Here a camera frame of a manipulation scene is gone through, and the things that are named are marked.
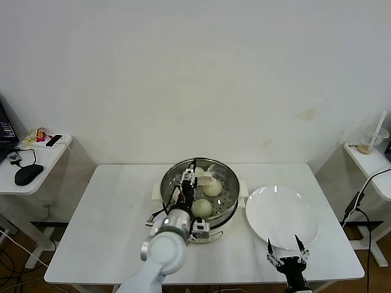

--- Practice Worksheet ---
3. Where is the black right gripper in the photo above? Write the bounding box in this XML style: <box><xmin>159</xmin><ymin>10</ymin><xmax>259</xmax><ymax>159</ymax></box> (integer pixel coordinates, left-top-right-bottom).
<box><xmin>266</xmin><ymin>234</ymin><xmax>310</xmax><ymax>288</ymax></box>

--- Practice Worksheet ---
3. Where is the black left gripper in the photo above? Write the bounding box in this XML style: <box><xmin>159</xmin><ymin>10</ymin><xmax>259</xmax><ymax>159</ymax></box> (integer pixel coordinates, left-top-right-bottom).
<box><xmin>180</xmin><ymin>158</ymin><xmax>199</xmax><ymax>211</ymax></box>

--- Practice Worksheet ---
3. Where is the glass lid with cream handle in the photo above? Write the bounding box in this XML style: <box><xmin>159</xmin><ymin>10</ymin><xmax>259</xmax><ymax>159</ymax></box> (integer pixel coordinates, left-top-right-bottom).
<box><xmin>151</xmin><ymin>161</ymin><xmax>236</xmax><ymax>244</ymax></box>

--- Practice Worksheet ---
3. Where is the perforated stainless steamer basket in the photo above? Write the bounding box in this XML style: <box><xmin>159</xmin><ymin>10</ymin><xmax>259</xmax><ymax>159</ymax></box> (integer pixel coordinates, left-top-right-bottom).
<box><xmin>161</xmin><ymin>157</ymin><xmax>241</xmax><ymax>223</ymax></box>

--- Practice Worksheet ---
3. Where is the white round plate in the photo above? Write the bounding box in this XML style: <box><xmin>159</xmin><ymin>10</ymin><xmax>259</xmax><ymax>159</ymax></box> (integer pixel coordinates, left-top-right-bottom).
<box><xmin>245</xmin><ymin>186</ymin><xmax>321</xmax><ymax>251</ymax></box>

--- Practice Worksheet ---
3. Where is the white side table with cup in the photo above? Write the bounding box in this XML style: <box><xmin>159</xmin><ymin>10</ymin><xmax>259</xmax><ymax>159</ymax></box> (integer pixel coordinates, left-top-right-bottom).
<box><xmin>345</xmin><ymin>142</ymin><xmax>391</xmax><ymax>269</ymax></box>

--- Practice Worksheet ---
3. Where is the white device with black face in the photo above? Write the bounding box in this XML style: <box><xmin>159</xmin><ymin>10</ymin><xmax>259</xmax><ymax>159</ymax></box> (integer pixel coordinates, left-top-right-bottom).
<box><xmin>45</xmin><ymin>134</ymin><xmax>64</xmax><ymax>148</ymax></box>

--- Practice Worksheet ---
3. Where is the white side table with laptop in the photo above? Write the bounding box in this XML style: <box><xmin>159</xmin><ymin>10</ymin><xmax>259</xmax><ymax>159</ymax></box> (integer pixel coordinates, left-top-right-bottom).
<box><xmin>0</xmin><ymin>133</ymin><xmax>74</xmax><ymax>269</ymax></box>

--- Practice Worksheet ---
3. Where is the clear plastic drink cup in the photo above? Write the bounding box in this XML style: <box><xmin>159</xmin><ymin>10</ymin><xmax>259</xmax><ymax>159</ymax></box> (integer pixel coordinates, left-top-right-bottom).
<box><xmin>359</xmin><ymin>127</ymin><xmax>391</xmax><ymax>155</ymax></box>

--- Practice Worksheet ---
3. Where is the black computer mouse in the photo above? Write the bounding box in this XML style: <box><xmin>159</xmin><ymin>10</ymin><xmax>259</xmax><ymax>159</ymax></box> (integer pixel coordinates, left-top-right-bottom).
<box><xmin>15</xmin><ymin>164</ymin><xmax>45</xmax><ymax>186</ymax></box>

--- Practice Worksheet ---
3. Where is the white drinking straw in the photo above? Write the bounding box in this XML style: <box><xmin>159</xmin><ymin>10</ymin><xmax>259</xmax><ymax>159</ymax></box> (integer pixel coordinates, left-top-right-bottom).
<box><xmin>368</xmin><ymin>111</ymin><xmax>389</xmax><ymax>153</ymax></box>

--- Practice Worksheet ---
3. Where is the black laptop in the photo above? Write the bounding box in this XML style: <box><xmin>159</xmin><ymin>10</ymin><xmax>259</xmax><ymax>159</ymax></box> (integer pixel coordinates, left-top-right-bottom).
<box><xmin>0</xmin><ymin>93</ymin><xmax>20</xmax><ymax>164</ymax></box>

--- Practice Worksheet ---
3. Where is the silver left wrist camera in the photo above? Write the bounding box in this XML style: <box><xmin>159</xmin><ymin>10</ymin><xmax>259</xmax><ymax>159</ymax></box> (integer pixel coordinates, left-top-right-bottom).
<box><xmin>191</xmin><ymin>217</ymin><xmax>211</xmax><ymax>241</ymax></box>

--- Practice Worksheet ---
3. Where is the black cable with inline adapter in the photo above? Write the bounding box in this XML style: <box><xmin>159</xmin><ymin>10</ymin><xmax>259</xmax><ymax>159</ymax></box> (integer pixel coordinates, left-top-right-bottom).
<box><xmin>340</xmin><ymin>167</ymin><xmax>391</xmax><ymax>293</ymax></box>

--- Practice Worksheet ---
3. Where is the black dongle with cable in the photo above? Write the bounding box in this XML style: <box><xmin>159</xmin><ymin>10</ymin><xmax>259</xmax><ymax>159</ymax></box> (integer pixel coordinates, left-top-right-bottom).
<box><xmin>7</xmin><ymin>147</ymin><xmax>38</xmax><ymax>168</ymax></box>

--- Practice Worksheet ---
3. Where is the white floor cable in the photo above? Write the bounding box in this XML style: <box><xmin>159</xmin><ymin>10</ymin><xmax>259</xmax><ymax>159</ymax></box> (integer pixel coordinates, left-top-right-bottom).
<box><xmin>0</xmin><ymin>227</ymin><xmax>51</xmax><ymax>268</ymax></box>

